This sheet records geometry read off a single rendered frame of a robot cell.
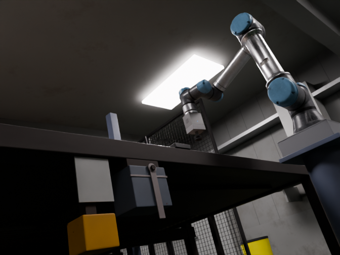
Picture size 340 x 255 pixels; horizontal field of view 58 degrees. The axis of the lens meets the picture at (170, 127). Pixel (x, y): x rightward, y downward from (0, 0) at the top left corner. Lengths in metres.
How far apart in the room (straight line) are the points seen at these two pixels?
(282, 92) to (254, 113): 4.40
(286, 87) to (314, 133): 0.23
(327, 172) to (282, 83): 0.41
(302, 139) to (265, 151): 4.14
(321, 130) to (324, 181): 0.21
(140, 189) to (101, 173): 0.11
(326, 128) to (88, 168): 0.98
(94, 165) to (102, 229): 0.17
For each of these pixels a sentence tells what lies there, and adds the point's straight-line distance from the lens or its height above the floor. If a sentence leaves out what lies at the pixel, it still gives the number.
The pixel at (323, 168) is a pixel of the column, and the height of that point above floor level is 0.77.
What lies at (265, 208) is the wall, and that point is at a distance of 5.59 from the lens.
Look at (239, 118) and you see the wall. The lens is 5.95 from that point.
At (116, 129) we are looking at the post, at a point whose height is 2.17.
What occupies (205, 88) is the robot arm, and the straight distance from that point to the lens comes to 1.66.
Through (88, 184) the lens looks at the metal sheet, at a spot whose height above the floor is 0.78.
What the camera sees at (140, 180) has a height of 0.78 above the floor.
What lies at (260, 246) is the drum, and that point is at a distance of 4.65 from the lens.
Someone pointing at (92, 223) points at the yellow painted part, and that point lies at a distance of 0.75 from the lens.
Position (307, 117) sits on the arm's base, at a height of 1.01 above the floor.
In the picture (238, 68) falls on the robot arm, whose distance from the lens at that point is 1.74.
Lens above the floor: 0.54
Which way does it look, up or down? 24 degrees up
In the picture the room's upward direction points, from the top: 14 degrees counter-clockwise
